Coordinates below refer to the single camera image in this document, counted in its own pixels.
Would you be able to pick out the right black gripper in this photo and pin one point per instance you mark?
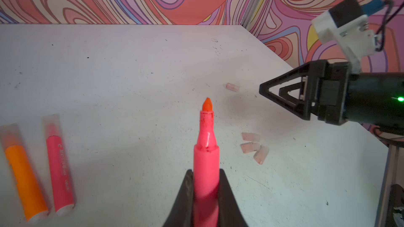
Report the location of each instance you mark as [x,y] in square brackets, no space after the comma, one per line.
[367,98]

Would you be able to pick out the translucent pink pen cap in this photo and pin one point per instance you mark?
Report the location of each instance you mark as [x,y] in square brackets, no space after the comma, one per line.
[232,87]

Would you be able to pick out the pink highlighter pen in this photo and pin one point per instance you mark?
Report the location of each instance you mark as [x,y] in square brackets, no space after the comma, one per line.
[206,170]
[62,187]

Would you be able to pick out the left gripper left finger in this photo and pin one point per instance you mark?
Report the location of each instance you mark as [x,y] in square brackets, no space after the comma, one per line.
[181,214]

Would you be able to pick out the orange highlighter pen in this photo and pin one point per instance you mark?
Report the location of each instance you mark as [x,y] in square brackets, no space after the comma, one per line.
[30,193]

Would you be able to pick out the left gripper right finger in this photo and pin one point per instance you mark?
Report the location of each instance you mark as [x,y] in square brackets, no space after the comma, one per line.
[229,212]

